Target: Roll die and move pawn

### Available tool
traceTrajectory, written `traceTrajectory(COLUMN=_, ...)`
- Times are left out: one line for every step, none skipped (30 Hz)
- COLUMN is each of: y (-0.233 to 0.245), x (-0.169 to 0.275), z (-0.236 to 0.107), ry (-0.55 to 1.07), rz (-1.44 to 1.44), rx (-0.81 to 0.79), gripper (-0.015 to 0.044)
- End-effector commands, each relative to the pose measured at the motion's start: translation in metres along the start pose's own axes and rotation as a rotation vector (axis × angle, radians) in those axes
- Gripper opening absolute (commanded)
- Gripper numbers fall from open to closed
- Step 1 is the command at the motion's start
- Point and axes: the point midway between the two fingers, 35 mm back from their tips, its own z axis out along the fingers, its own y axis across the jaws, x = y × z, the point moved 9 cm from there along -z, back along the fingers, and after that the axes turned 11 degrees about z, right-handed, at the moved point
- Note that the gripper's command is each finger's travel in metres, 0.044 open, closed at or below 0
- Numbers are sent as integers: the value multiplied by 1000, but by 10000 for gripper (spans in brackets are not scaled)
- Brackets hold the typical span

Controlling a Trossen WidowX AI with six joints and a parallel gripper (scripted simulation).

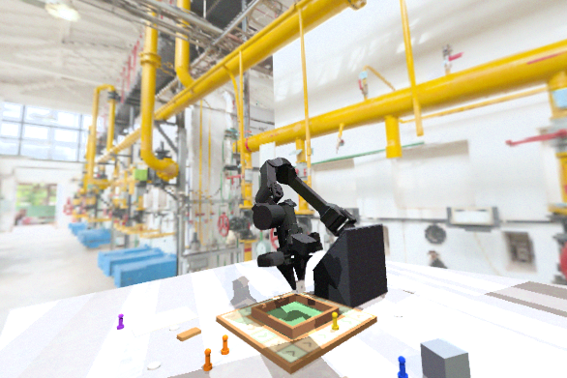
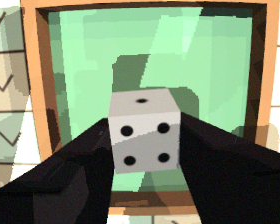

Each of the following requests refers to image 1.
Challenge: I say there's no tan rectangular block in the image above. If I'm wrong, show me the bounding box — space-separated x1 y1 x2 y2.
177 327 201 342

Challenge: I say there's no blue game pawn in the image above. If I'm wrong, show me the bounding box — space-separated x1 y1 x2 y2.
398 356 408 378

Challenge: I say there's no white die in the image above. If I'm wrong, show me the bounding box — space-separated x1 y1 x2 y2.
291 279 307 294

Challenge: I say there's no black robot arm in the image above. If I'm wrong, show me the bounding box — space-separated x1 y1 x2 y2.
252 157 357 256

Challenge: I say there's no tan square board frame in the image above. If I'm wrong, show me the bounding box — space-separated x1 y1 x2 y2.
216 305 378 374

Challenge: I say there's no purple game pawn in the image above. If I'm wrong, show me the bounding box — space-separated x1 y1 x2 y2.
117 313 124 330

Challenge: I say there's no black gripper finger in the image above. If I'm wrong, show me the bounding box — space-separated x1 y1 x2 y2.
276 261 296 290
291 255 313 280

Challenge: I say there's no orange game pawn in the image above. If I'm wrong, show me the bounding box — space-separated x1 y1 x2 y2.
222 334 229 355
204 348 212 371

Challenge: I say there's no yellow game pawn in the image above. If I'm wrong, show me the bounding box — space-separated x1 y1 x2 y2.
331 313 339 330

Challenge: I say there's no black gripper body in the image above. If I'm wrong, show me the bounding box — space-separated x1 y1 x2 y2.
256 223 309 268

